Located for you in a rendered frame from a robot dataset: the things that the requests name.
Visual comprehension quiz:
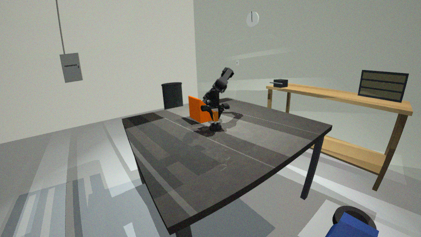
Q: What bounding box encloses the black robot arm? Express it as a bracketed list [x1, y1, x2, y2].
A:
[202, 67, 234, 106]

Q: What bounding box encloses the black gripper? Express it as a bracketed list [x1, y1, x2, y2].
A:
[200, 97, 230, 120]

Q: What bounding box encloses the orange knob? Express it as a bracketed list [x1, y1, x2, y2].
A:
[212, 111, 219, 122]

